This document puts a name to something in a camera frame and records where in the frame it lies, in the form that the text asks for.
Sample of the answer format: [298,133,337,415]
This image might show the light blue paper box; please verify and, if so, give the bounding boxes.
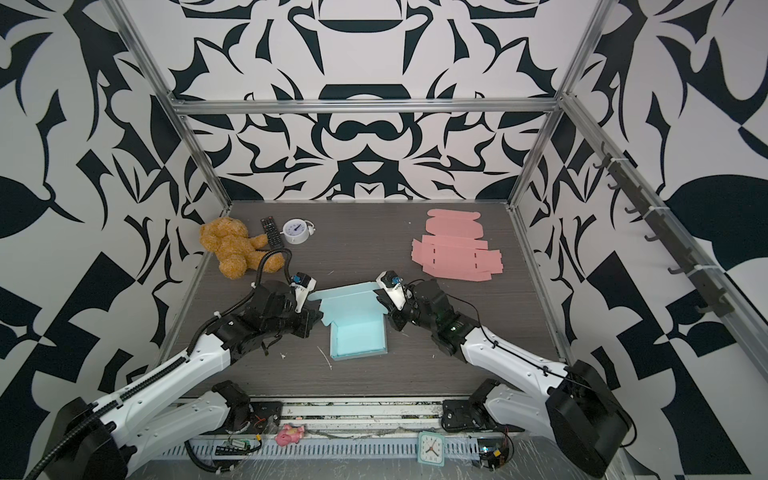
[308,282,388,361]

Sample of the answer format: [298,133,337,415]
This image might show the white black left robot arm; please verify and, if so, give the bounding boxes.
[26,272,323,479]

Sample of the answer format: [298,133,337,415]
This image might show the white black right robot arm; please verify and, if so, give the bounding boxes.
[376,271,636,478]

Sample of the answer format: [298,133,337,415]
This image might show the pink flat paper boxes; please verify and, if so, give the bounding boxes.
[411,209,504,282]

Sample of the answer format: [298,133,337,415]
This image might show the brown teddy bear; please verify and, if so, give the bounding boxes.
[199,217,271,280]

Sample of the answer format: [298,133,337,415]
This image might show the black remote control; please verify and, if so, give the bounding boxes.
[260,216,284,250]

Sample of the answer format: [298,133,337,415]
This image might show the white round alarm clock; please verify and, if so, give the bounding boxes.
[281,218,316,245]

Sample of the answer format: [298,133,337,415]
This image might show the pink small toy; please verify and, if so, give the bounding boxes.
[275,424,305,447]

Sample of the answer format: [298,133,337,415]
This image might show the green square clock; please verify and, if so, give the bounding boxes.
[417,431,446,467]

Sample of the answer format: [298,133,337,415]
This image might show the small electronics board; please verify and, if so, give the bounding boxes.
[473,436,515,471]

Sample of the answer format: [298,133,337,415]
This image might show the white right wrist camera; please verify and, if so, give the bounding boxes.
[374,270,407,312]

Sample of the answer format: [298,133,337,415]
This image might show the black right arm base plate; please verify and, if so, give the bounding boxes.
[440,400,524,433]

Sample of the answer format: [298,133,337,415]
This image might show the white slotted cable duct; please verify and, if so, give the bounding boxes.
[190,437,480,462]

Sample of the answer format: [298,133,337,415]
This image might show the black wall hook rail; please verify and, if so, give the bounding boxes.
[596,151,737,318]

